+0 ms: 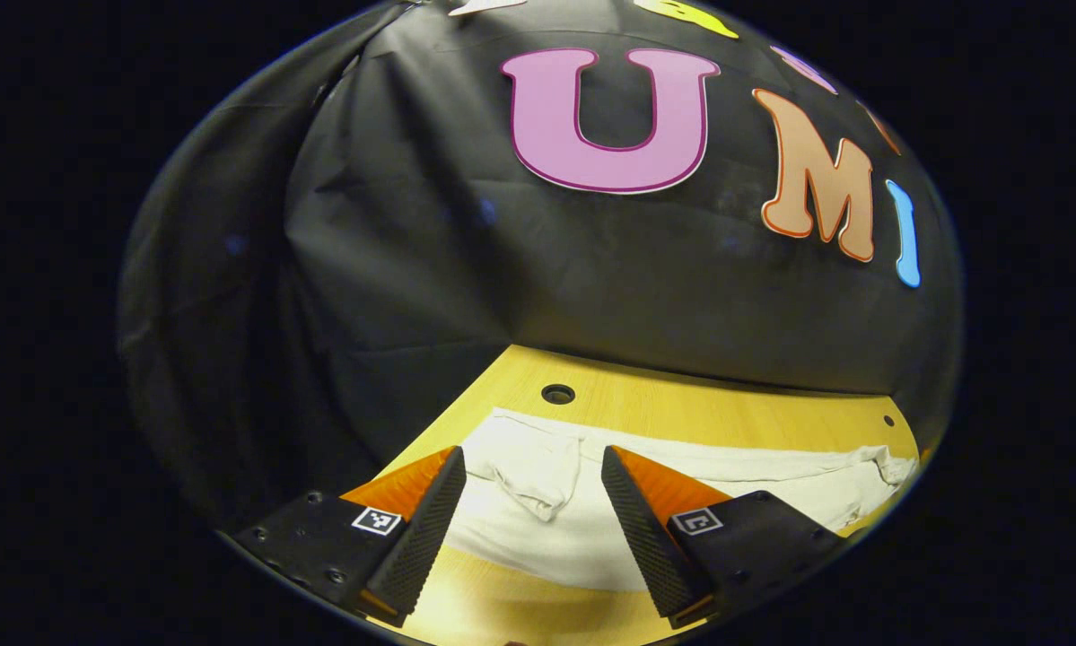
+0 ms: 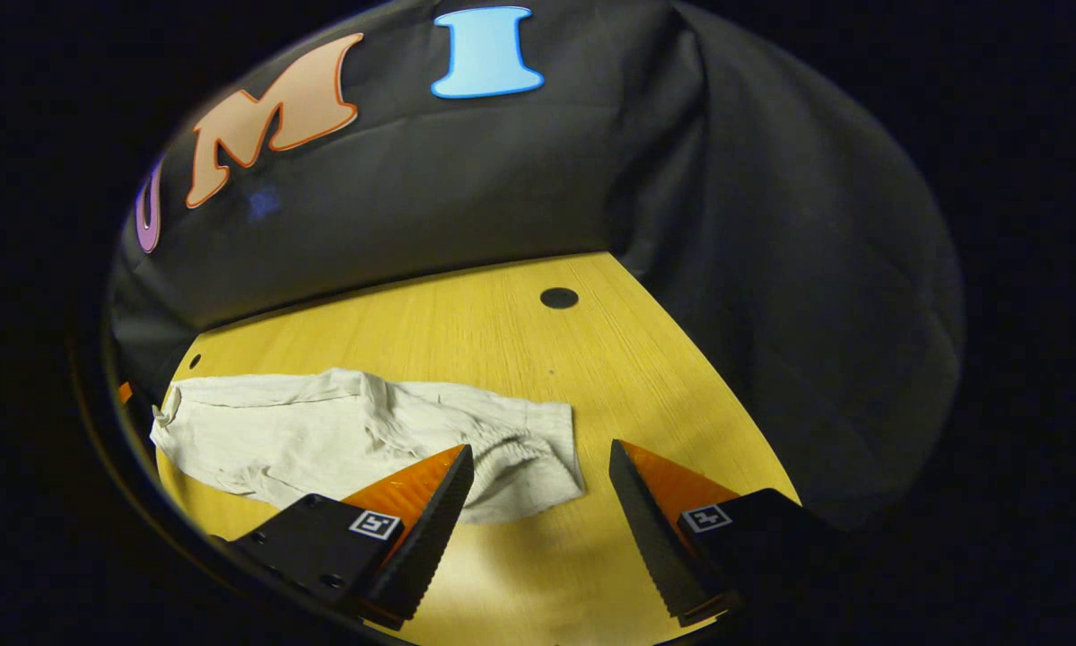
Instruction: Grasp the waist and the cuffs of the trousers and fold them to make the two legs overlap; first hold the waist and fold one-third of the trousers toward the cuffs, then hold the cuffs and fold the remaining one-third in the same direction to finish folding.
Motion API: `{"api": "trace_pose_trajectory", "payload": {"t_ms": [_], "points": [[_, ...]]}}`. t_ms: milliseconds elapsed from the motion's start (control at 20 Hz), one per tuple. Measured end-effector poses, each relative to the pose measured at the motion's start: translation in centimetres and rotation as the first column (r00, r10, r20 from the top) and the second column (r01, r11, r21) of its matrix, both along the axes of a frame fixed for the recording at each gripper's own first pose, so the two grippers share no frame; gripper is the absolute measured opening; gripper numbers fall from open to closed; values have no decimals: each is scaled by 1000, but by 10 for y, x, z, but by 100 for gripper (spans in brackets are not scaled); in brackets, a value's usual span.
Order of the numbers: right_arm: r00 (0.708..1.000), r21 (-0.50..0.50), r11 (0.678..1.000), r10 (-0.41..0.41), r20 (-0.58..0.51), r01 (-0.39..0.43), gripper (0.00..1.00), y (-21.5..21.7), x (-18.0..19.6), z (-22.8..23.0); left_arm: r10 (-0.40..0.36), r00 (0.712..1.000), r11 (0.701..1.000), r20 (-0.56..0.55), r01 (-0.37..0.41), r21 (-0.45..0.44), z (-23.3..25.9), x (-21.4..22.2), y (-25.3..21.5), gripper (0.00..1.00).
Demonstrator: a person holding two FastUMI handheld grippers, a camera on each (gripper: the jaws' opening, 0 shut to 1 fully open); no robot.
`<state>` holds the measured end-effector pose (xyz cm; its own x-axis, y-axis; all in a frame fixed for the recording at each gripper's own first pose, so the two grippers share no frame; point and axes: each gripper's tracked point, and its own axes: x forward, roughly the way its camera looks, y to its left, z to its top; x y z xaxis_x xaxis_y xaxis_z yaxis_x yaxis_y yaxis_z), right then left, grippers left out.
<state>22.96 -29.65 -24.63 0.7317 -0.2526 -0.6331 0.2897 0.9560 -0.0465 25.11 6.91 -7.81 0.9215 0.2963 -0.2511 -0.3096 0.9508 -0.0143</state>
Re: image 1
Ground black backdrop cloth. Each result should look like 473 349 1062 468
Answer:
118 0 965 530

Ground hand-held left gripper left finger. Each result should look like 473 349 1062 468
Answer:
223 446 467 627

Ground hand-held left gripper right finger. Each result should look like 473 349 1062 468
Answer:
600 445 848 629

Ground white jeans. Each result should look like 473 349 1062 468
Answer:
443 408 920 593

